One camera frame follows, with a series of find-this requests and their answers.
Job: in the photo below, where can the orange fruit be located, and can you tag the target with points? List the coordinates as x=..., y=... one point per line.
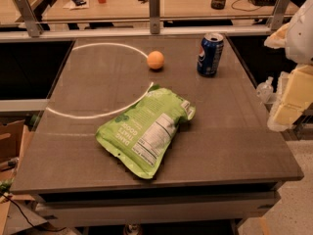
x=155, y=60

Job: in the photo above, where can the clear sanitizer bottle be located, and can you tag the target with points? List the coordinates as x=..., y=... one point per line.
x=265, y=89

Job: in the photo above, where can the blue pepsi can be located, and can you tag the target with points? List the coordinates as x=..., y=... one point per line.
x=210, y=53

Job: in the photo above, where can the green rice chip bag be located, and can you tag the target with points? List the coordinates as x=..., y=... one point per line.
x=140, y=136

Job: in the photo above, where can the left metal bracket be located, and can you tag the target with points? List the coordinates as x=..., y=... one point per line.
x=33, y=27

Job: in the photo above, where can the right metal bracket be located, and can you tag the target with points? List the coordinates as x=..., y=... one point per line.
x=276, y=19

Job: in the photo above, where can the middle metal bracket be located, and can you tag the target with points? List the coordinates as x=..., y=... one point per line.
x=154, y=13

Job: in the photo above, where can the metal bracket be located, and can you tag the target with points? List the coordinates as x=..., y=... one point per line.
x=154, y=13
x=33, y=27
x=276, y=19

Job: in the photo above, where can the cardboard box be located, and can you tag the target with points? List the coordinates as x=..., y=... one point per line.
x=14, y=139

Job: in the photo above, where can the black mesh cup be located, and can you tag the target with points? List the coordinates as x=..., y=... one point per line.
x=218, y=4

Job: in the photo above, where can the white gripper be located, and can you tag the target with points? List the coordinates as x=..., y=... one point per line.
x=302, y=33

